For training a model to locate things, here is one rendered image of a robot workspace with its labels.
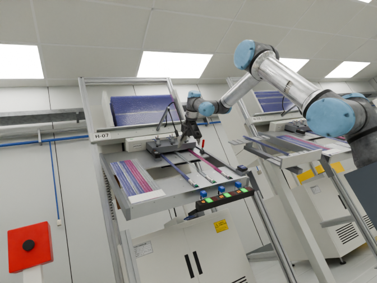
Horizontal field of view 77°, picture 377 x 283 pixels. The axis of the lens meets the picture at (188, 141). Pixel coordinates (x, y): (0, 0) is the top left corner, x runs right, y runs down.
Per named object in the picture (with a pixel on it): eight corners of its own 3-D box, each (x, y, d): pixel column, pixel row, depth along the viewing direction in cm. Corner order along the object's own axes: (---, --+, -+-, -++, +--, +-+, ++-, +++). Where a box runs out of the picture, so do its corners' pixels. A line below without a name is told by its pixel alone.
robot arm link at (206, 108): (221, 104, 128) (210, 97, 136) (205, 103, 121) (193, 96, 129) (217, 117, 131) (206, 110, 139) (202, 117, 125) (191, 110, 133)
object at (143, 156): (208, 162, 166) (209, 155, 165) (113, 181, 136) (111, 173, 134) (187, 147, 194) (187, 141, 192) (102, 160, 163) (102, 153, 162)
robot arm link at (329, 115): (377, 113, 71) (262, 39, 103) (356, 113, 63) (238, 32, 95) (349, 142, 78) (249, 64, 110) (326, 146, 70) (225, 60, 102)
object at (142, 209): (246, 187, 135) (247, 176, 132) (130, 220, 104) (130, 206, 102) (244, 186, 136) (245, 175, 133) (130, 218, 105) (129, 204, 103)
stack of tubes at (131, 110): (181, 120, 193) (171, 94, 203) (117, 126, 170) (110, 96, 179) (176, 128, 204) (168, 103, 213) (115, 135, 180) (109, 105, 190)
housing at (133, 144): (189, 150, 191) (189, 133, 186) (128, 160, 168) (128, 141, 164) (184, 147, 197) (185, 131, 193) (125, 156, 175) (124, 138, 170)
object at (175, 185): (244, 182, 135) (245, 177, 134) (129, 213, 105) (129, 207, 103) (224, 169, 151) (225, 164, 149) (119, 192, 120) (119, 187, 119)
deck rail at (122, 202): (130, 219, 104) (130, 208, 102) (126, 221, 103) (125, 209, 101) (102, 160, 163) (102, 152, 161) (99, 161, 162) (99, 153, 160)
